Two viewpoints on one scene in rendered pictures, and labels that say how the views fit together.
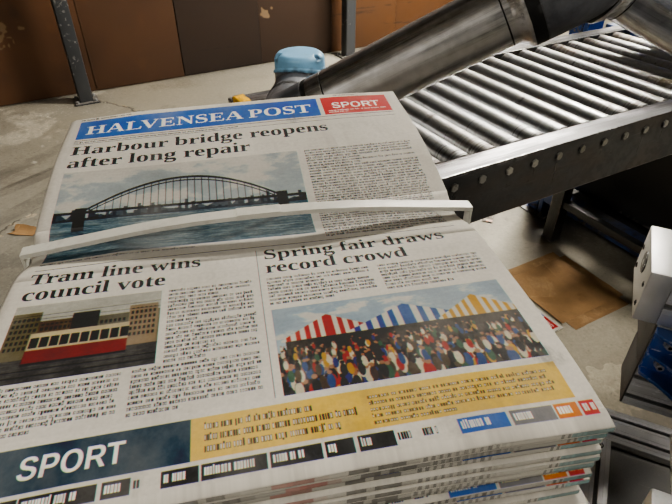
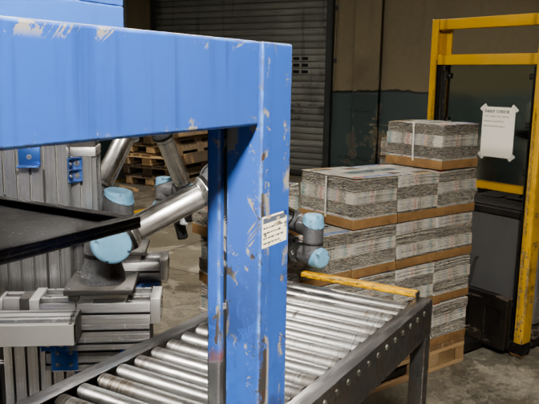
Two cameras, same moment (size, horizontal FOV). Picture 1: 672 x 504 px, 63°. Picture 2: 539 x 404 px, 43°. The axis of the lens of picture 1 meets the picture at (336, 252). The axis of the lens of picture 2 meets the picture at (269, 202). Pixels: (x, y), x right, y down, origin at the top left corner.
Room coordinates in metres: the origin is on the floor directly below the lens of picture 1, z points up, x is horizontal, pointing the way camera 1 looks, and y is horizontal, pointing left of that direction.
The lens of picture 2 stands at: (2.81, -1.31, 1.51)
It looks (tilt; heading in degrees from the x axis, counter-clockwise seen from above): 10 degrees down; 150
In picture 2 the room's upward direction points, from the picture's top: 1 degrees clockwise
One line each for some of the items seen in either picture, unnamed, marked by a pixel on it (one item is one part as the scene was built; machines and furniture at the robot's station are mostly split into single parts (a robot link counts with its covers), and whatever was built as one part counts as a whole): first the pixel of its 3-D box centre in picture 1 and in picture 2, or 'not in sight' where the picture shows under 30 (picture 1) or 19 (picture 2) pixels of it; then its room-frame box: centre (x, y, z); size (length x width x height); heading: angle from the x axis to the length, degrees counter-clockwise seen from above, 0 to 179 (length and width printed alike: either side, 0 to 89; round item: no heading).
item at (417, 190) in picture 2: not in sight; (390, 191); (0.18, 0.94, 0.95); 0.38 x 0.29 x 0.23; 6
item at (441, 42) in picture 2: not in sight; (434, 169); (-0.23, 1.63, 0.97); 0.09 x 0.09 x 1.75; 7
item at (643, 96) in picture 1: (584, 81); (209, 385); (1.41, -0.64, 0.77); 0.47 x 0.05 x 0.05; 29
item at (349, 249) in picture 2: not in sight; (322, 308); (0.23, 0.52, 0.42); 1.17 x 0.39 x 0.83; 97
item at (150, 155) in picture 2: not in sight; (173, 135); (-6.34, 2.47, 0.65); 1.33 x 0.94 x 1.30; 123
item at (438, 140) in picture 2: not in sight; (425, 241); (0.15, 1.24, 0.65); 0.39 x 0.30 x 1.29; 7
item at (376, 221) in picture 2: not in sight; (347, 215); (0.22, 0.65, 0.86); 0.38 x 0.29 x 0.04; 7
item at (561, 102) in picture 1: (528, 94); (252, 357); (1.32, -0.47, 0.77); 0.47 x 0.05 x 0.05; 29
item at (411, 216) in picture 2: not in sight; (389, 208); (0.18, 0.94, 0.86); 0.38 x 0.29 x 0.04; 6
